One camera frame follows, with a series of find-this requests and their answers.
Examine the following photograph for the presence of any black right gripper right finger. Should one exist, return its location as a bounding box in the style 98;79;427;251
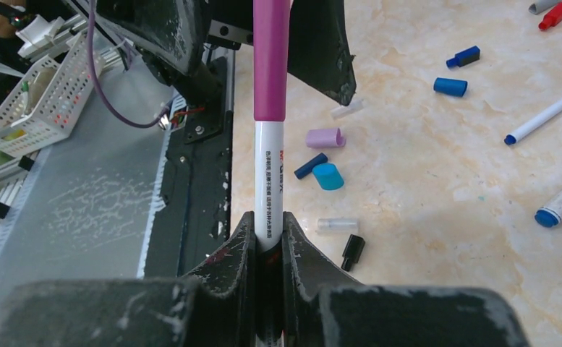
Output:
282;212;529;346

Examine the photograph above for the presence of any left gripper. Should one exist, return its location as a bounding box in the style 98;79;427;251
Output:
94;0;357;106

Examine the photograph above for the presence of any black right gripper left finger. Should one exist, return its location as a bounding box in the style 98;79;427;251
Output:
0;212;256;346

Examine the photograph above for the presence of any magenta capped pen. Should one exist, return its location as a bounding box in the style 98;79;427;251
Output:
253;1;291;253

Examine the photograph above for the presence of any black marker cap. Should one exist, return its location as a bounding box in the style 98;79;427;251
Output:
341;234;365;272

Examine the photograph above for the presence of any clear teal pen cap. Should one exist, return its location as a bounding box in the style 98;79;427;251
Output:
316;218;359;235

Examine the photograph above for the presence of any pink highlighter cap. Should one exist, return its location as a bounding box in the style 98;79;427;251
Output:
305;127;346;149

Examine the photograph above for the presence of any light blue marker cap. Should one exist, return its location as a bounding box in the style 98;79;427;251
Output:
312;163;344;191

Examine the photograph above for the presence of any dark blue marker cap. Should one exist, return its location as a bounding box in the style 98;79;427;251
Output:
294;153;328;180

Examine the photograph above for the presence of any small dark blue cap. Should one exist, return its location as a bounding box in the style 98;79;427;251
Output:
446;46;481;69

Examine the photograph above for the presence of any small white blue marker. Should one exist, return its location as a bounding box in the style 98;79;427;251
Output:
503;99;562;146

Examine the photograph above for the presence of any grey pen cap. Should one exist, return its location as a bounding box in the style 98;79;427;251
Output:
528;0;560;15

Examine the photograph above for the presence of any red pen cap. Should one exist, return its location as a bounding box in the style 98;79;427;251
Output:
538;1;562;31

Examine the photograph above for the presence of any white perforated basket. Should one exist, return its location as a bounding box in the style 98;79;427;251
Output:
0;34;94;158

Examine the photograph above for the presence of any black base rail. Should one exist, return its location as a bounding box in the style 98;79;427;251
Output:
137;48;235;278

